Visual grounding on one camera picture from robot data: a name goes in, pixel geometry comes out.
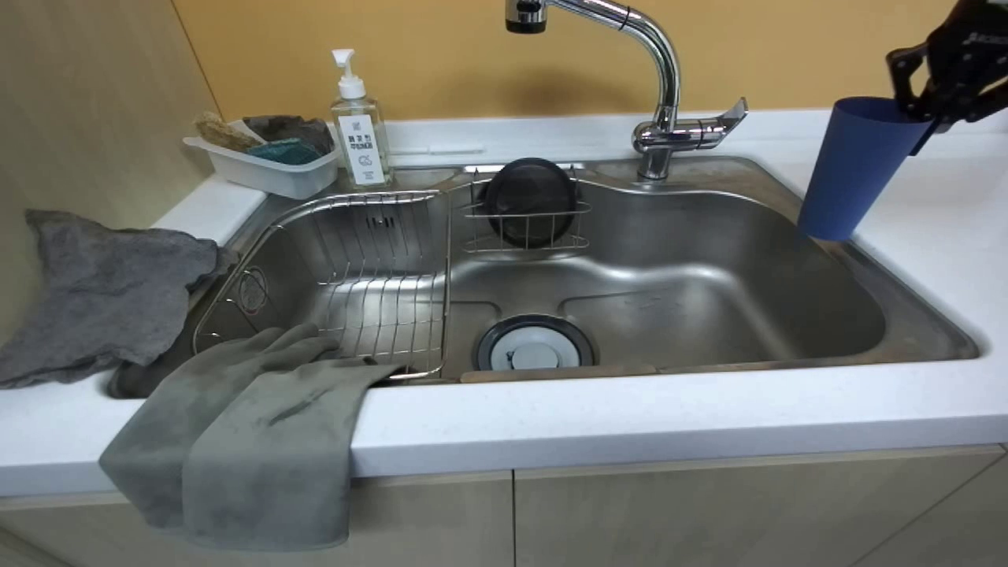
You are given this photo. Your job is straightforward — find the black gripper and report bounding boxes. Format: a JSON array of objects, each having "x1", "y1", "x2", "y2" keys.
[{"x1": 886, "y1": 0, "x2": 1008, "y2": 158}]

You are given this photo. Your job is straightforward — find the blue plastic cup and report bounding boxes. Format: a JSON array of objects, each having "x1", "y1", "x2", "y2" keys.
[{"x1": 793, "y1": 95, "x2": 935, "y2": 246}]

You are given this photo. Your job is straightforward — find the stainless steel sink basin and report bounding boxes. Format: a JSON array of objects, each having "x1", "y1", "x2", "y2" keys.
[{"x1": 108, "y1": 155, "x2": 986, "y2": 401}]

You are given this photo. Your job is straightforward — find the round sink drain strainer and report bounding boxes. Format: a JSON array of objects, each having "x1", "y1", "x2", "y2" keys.
[{"x1": 473, "y1": 312, "x2": 600, "y2": 376}]

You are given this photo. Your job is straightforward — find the chrome kitchen faucet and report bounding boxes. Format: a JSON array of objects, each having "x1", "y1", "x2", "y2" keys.
[{"x1": 501, "y1": 0, "x2": 754, "y2": 190}]

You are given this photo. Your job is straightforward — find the beige cabinet door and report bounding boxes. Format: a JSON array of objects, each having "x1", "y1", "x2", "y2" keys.
[
  {"x1": 0, "y1": 469, "x2": 516, "y2": 567},
  {"x1": 515, "y1": 443, "x2": 1008, "y2": 567}
]

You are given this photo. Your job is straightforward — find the clear soap pump bottle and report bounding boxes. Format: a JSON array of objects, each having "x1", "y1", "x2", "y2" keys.
[{"x1": 327, "y1": 48, "x2": 393, "y2": 193}]

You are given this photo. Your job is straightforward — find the dark rag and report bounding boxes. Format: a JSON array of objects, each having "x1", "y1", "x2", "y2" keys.
[{"x1": 244, "y1": 115, "x2": 338, "y2": 158}]

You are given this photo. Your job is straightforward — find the teal sponge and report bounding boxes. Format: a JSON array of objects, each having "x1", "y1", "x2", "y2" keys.
[{"x1": 250, "y1": 136, "x2": 327, "y2": 168}]

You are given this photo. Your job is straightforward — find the white plastic tray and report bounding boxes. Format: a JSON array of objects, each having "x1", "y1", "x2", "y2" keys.
[{"x1": 179, "y1": 128, "x2": 346, "y2": 204}]

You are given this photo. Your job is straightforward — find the beige scrub brush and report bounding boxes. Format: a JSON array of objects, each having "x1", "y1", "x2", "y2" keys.
[{"x1": 194, "y1": 115, "x2": 269, "y2": 155}]

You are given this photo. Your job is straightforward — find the grey-green towel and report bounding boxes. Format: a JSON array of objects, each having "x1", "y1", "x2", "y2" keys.
[{"x1": 98, "y1": 323, "x2": 408, "y2": 555}]

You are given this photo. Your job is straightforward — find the dark grey cloth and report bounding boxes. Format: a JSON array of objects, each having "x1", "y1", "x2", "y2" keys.
[{"x1": 0, "y1": 207, "x2": 225, "y2": 395}]

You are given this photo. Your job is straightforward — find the wire sponge holder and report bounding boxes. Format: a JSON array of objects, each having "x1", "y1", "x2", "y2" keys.
[{"x1": 460, "y1": 169, "x2": 597, "y2": 255}]

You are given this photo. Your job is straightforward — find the wire dish rack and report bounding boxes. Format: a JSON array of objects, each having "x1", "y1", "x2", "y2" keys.
[{"x1": 189, "y1": 187, "x2": 458, "y2": 385}]

